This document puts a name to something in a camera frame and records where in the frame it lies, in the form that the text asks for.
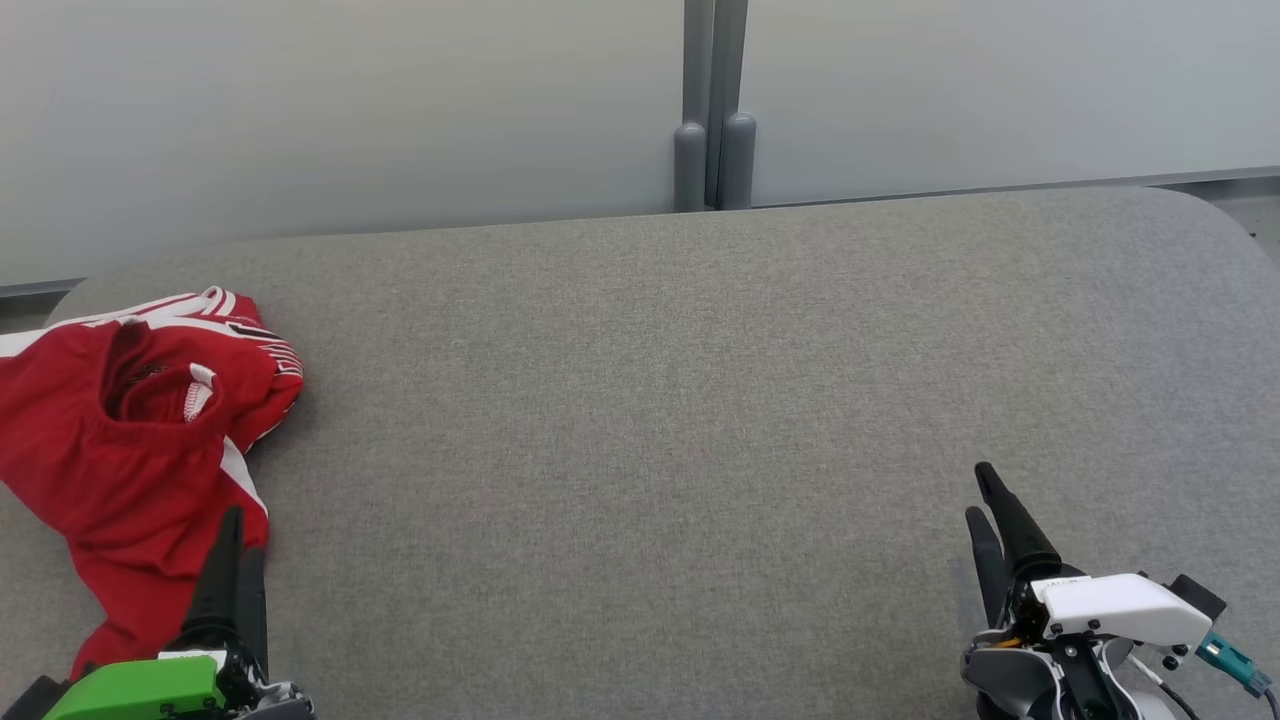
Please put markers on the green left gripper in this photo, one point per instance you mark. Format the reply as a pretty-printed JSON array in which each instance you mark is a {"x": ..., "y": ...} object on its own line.
[{"x": 140, "y": 690}]

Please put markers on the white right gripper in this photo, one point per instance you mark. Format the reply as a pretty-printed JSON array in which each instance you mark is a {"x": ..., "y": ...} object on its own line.
[{"x": 1120, "y": 605}]

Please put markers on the red shorts white side stripe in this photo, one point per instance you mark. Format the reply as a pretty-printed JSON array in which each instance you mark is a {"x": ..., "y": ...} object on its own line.
[{"x": 130, "y": 520}]

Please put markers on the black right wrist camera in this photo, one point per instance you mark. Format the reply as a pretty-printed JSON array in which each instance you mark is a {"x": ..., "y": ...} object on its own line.
[{"x": 1195, "y": 595}]

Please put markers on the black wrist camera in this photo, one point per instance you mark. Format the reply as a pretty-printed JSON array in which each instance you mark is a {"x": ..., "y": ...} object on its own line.
[
  {"x": 40, "y": 700},
  {"x": 1195, "y": 595}
]

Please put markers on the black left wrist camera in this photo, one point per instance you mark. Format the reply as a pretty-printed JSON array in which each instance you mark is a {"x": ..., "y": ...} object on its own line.
[{"x": 40, "y": 700}]

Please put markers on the grey partition post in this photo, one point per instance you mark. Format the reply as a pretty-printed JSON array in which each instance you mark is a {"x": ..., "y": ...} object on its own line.
[
  {"x": 690, "y": 160},
  {"x": 738, "y": 150}
]

